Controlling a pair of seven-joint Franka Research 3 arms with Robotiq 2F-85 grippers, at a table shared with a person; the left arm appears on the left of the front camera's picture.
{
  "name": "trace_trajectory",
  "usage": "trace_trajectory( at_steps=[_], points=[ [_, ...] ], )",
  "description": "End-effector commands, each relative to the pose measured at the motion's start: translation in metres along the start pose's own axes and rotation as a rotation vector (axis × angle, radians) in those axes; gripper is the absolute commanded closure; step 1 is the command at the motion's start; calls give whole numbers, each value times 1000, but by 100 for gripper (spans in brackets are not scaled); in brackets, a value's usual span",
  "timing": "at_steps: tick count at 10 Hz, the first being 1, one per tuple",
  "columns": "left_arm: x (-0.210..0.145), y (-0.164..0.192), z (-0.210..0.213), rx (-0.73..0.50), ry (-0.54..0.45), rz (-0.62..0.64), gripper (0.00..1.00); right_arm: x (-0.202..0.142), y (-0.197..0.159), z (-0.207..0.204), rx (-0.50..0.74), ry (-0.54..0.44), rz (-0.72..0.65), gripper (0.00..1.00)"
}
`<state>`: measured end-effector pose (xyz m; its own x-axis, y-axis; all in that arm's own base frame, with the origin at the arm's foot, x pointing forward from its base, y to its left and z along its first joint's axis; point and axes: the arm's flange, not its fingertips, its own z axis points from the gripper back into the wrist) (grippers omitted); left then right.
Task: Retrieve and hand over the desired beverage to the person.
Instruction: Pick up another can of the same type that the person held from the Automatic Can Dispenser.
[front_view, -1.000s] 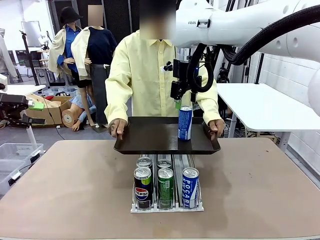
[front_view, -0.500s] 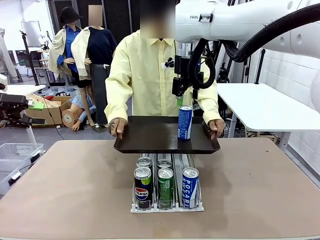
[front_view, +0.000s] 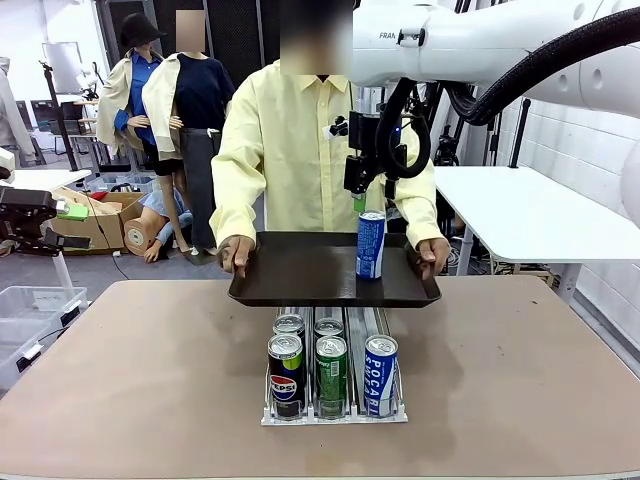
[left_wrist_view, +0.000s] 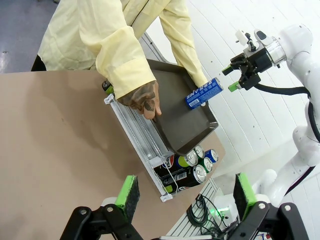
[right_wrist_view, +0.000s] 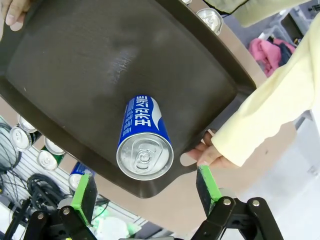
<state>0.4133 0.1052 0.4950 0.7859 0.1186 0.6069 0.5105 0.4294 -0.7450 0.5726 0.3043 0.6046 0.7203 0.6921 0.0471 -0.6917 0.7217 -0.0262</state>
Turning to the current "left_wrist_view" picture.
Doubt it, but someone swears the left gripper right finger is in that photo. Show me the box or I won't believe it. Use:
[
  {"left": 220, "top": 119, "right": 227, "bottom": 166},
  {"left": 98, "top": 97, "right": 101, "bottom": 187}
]
[{"left": 224, "top": 172, "right": 310, "bottom": 240}]

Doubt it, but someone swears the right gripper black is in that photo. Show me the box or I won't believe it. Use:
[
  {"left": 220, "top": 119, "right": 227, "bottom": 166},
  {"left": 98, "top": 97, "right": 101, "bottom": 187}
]
[{"left": 221, "top": 46, "right": 273, "bottom": 93}]

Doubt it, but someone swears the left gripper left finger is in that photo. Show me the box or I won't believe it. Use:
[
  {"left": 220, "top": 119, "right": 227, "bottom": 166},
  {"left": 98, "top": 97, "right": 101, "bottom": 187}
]
[{"left": 59, "top": 174, "right": 143, "bottom": 240}]

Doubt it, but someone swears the blue Pocari Sweat can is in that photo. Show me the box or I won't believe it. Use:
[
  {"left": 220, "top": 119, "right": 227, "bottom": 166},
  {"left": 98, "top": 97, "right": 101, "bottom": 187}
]
[
  {"left": 203, "top": 148, "right": 220, "bottom": 164},
  {"left": 184, "top": 77, "right": 225, "bottom": 111}
]

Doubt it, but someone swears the green Chilsung cider can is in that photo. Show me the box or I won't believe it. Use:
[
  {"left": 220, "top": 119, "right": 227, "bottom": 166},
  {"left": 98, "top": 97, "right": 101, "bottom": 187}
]
[
  {"left": 193, "top": 144, "right": 205, "bottom": 159},
  {"left": 197, "top": 156, "right": 214, "bottom": 174}
]

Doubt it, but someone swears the dark brown serving tray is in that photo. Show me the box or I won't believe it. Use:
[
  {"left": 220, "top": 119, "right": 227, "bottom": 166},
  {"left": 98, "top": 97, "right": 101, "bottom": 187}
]
[{"left": 146, "top": 59, "right": 219, "bottom": 157}]

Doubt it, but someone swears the person's right forearm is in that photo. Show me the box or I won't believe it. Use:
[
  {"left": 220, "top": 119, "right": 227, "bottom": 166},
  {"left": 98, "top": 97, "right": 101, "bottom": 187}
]
[{"left": 96, "top": 26, "right": 157, "bottom": 100}]

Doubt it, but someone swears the person's left forearm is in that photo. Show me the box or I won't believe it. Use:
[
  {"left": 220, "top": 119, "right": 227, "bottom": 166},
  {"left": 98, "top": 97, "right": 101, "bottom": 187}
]
[{"left": 159, "top": 7, "right": 208, "bottom": 87}]

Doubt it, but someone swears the person in yellow shirt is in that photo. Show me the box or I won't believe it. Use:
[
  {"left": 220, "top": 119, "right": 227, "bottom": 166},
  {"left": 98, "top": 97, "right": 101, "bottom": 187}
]
[{"left": 31, "top": 0, "right": 193, "bottom": 73}]

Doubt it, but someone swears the person's right hand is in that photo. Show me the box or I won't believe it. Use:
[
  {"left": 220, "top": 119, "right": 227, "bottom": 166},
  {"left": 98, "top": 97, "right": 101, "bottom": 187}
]
[{"left": 117, "top": 79, "right": 162, "bottom": 123}]

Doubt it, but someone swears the white box with green light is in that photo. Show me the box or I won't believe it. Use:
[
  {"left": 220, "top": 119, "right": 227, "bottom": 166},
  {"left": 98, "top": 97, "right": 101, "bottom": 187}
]
[{"left": 212, "top": 197, "right": 237, "bottom": 223}]

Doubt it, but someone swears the black Pepsi can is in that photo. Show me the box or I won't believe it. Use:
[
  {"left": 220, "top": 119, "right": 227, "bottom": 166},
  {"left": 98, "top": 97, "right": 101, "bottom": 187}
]
[
  {"left": 101, "top": 79, "right": 115, "bottom": 95},
  {"left": 161, "top": 149, "right": 199, "bottom": 173},
  {"left": 152, "top": 163, "right": 208, "bottom": 195}
]

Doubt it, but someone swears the slotted aluminium mounting plate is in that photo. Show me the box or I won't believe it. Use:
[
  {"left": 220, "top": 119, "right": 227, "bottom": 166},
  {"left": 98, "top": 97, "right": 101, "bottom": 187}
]
[{"left": 166, "top": 178, "right": 221, "bottom": 237}]

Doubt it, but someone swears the white can dispenser rack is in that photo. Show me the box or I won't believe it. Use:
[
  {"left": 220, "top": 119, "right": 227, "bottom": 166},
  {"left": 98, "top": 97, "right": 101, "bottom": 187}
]
[{"left": 103, "top": 93, "right": 181, "bottom": 203}]

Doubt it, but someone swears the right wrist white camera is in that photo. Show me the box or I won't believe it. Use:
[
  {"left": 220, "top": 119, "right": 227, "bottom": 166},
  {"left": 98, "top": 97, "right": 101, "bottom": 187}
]
[{"left": 234, "top": 29, "right": 253, "bottom": 52}]

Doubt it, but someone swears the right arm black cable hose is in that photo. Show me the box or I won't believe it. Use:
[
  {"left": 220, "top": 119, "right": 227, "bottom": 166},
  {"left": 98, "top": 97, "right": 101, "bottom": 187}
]
[{"left": 253, "top": 83, "right": 320, "bottom": 143}]

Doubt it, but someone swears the black cable bundle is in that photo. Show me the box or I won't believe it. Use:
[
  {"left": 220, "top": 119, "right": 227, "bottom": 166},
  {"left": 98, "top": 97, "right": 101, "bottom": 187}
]
[{"left": 186, "top": 194, "right": 226, "bottom": 237}]

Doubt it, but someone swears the white table with grey frame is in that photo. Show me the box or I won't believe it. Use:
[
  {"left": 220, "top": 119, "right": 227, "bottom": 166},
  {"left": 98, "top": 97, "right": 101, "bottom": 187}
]
[{"left": 136, "top": 31, "right": 176, "bottom": 63}]

